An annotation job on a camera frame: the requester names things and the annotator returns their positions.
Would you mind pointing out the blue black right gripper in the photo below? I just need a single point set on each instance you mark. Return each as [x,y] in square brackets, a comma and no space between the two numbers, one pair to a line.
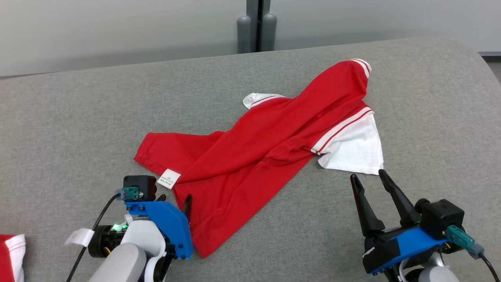
[391,250]

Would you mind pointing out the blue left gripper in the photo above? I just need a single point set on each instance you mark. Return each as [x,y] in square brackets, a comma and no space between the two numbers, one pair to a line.
[172,223]

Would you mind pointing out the red Bulls jersey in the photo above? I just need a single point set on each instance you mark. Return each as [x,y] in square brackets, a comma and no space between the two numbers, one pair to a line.
[254,156]

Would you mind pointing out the red shorts with white stripes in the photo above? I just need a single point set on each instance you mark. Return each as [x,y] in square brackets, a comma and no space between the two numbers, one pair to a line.
[8,262]

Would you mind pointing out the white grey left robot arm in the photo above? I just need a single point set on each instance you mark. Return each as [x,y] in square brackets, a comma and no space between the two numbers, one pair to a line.
[125,262]

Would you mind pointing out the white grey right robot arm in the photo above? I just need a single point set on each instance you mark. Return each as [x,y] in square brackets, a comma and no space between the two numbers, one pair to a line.
[434,270]

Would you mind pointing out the teal left camera plug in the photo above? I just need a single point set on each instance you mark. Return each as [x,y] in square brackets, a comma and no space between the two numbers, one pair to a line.
[129,192]

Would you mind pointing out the teal camera plug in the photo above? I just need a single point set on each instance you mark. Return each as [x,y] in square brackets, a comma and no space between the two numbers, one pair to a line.
[462,239]
[129,192]

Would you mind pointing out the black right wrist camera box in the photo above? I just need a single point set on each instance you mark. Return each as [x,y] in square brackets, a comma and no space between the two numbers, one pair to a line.
[442,217]

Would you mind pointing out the teal right camera plug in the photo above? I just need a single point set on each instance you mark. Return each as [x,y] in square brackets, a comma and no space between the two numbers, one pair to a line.
[462,239]

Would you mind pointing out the grey cylinder post cap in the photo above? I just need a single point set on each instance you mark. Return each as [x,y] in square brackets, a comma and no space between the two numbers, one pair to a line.
[269,33]
[244,35]

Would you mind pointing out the grey metal partition post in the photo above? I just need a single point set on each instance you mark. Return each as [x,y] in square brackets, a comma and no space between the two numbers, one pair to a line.
[258,23]

